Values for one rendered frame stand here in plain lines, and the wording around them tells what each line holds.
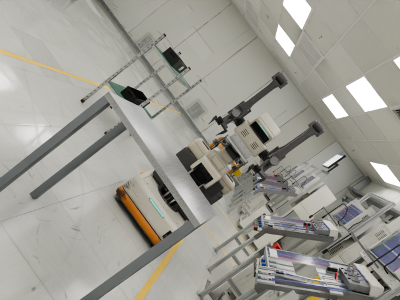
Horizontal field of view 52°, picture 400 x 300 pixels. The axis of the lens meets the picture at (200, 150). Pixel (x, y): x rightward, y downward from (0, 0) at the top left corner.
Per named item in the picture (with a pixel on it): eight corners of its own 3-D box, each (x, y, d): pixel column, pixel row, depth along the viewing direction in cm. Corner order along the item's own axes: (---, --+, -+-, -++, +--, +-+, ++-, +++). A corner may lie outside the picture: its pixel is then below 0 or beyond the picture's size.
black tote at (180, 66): (171, 66, 424) (180, 59, 423) (161, 53, 425) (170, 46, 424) (181, 74, 481) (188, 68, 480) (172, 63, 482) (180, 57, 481)
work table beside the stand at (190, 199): (33, 193, 232) (143, 108, 223) (99, 299, 221) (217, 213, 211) (-25, 197, 188) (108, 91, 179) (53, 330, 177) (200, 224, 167)
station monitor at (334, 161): (325, 168, 730) (344, 154, 725) (320, 166, 788) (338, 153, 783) (330, 174, 730) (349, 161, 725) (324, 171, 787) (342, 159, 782)
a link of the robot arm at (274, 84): (288, 83, 295) (278, 71, 295) (288, 83, 289) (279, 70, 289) (240, 119, 302) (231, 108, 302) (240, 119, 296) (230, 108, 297)
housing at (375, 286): (367, 305, 269) (371, 285, 268) (349, 280, 318) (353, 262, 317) (380, 308, 268) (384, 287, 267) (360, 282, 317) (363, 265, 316)
